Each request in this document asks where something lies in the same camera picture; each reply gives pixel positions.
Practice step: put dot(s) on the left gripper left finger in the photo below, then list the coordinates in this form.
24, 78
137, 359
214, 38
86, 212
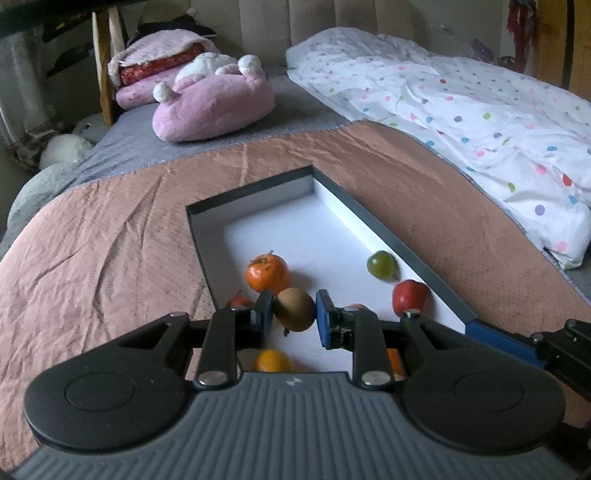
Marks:
230, 330

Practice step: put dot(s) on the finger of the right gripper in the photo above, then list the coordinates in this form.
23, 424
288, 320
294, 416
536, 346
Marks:
514, 344

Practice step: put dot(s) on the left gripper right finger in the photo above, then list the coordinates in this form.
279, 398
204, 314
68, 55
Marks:
357, 330

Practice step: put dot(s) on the dark red plum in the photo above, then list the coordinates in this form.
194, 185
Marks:
240, 300

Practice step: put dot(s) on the yellow orange fruit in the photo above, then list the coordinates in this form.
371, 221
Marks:
272, 361

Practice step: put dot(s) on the orange tangerine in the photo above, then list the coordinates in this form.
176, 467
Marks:
396, 365

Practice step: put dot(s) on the red apple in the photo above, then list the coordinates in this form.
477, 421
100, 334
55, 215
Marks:
409, 295

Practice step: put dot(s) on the brown kiwi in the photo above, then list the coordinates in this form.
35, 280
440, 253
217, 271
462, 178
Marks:
295, 309

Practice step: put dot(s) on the tangerine with stem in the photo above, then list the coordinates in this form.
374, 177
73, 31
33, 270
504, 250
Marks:
268, 272

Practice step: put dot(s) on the green tomato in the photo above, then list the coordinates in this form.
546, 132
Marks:
383, 266

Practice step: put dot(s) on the black box with white lining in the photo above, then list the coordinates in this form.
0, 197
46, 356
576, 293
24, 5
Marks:
326, 238

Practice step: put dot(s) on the pink satin blanket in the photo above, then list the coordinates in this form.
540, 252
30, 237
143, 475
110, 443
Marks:
109, 256

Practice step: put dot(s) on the white polka dot duvet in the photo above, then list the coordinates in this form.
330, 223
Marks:
524, 142

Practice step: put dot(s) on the pink plush bunny pillow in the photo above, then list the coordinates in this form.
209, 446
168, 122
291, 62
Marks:
213, 95

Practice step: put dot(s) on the grey white plush toy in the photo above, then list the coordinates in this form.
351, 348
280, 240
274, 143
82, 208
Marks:
38, 191

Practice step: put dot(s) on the white round plush toy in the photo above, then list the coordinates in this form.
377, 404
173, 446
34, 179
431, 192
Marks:
65, 148

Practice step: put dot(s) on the stack of pink folded blankets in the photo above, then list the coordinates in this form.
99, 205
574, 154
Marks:
154, 58

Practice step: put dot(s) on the window curtain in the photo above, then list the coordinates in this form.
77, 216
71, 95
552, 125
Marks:
28, 121

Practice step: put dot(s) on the beige padded headboard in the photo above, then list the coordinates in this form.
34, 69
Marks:
268, 28

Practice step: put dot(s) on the wooden post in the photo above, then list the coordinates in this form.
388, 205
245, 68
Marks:
107, 37

